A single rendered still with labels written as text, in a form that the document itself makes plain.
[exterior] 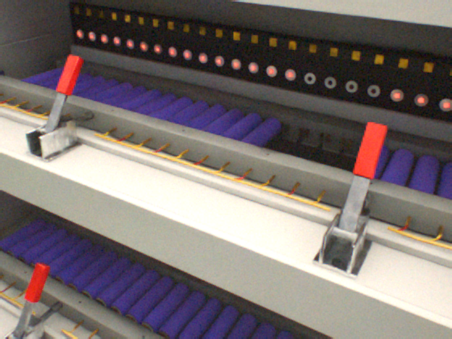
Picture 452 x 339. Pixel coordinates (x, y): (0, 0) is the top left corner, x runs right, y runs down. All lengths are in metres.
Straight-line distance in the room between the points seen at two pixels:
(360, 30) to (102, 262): 0.38
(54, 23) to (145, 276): 0.35
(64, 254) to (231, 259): 0.30
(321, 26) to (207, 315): 0.32
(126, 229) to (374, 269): 0.19
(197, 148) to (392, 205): 0.16
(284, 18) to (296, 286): 0.30
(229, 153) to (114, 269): 0.23
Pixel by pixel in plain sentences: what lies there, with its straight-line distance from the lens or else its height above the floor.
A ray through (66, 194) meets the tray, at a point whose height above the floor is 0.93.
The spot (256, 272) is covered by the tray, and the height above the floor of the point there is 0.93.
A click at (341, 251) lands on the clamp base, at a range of 0.31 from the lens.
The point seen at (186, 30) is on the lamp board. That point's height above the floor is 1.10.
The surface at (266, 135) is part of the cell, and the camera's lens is 0.42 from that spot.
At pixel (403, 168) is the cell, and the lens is 0.39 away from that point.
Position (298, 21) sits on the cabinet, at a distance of 0.51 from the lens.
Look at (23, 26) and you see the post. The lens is 0.63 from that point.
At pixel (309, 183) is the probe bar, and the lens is 0.36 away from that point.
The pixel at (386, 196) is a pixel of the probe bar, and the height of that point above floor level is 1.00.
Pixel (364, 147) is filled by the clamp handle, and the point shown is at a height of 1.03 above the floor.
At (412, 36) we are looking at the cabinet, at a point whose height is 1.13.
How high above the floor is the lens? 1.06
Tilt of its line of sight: 8 degrees down
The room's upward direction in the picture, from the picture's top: 12 degrees clockwise
